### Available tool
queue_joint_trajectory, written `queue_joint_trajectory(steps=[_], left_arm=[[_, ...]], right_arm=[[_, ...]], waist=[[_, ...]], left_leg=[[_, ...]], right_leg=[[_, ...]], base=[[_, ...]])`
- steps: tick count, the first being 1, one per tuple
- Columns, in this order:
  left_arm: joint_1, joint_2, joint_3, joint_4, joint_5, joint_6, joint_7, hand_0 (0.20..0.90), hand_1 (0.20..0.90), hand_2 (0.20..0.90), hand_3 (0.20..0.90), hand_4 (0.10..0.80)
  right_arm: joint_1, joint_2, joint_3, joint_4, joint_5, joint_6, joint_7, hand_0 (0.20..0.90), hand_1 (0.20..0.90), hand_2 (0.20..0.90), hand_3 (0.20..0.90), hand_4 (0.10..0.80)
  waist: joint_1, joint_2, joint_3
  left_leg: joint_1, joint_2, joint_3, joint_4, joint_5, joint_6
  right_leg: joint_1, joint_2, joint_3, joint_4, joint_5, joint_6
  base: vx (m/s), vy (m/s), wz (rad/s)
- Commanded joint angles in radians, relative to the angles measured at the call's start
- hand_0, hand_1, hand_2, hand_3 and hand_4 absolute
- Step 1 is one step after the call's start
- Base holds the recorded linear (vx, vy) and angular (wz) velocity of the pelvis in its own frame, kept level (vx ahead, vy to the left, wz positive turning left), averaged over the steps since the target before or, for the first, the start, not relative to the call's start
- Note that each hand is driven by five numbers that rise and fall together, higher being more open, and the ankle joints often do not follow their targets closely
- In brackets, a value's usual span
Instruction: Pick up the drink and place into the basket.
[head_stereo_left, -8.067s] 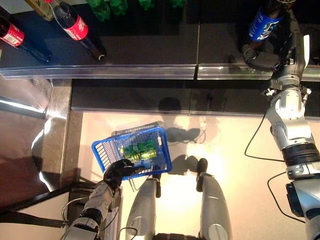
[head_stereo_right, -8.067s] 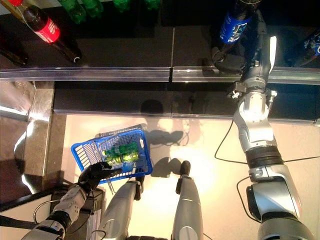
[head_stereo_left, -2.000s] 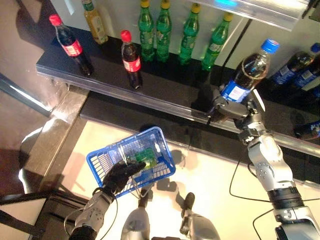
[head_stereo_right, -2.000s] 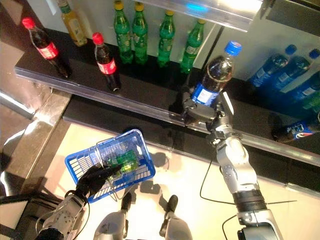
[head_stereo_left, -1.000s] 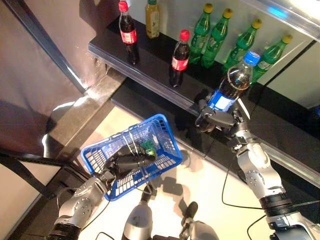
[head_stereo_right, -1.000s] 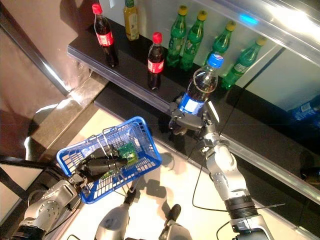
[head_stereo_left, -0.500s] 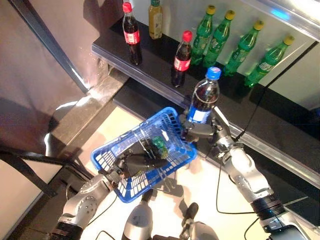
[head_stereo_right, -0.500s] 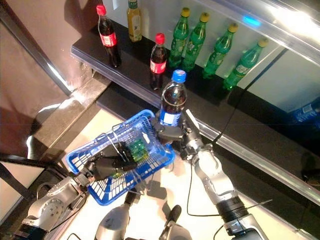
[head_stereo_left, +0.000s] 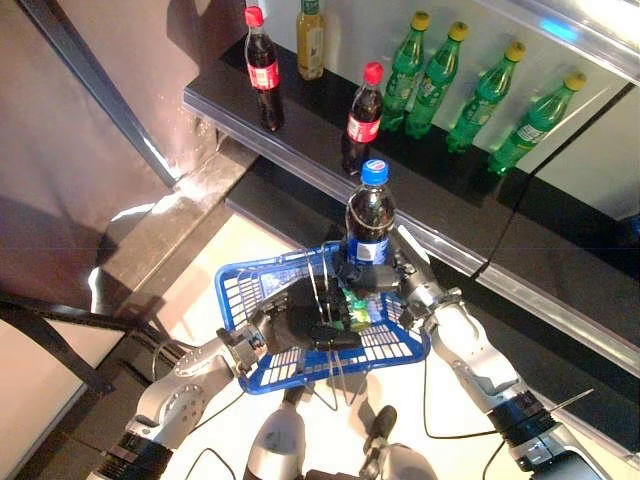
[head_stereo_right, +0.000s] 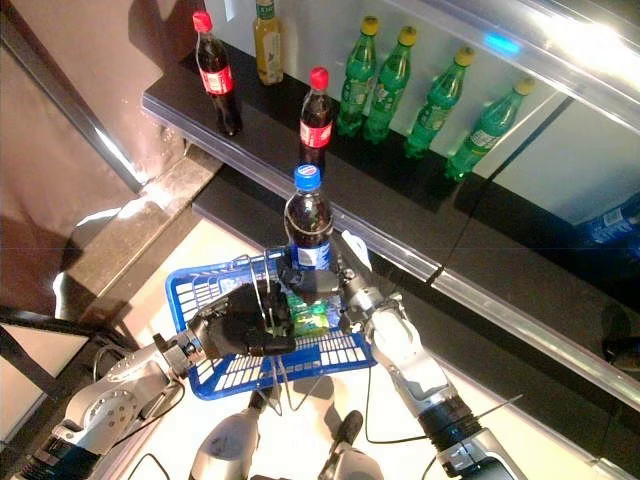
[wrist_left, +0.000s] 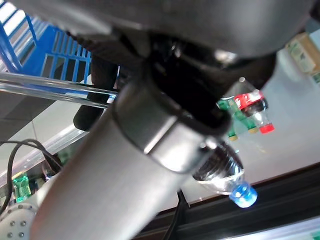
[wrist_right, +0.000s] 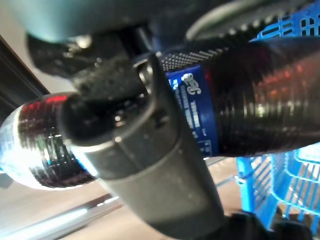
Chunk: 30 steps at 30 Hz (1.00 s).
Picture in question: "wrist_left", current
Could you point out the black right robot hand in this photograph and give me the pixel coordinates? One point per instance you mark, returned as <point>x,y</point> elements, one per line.
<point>190,85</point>

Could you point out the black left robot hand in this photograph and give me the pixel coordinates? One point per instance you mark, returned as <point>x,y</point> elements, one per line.
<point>200,17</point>

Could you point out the Pepsi bottle blue cap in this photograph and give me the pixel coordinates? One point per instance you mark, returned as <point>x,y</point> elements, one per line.
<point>225,172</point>

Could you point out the blue plastic shopping basket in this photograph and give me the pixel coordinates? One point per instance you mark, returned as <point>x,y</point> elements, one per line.
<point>37,45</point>

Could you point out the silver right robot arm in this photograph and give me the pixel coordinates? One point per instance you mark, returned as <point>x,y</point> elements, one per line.
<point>100,187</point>

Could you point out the green Sprite bottle yellow cap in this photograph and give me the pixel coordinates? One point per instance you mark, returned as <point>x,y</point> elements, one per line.
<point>226,106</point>
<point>246,121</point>

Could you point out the cola bottle red cap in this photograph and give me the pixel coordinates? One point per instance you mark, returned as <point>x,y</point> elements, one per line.
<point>250,100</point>

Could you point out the small yellow tea bottle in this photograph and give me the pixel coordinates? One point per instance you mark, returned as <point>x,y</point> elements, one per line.
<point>301,53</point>

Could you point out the black shelf with clear strip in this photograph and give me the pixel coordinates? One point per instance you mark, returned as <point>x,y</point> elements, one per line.
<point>250,207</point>

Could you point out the large green soda bottle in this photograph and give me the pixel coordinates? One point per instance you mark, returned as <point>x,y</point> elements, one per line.
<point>22,186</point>

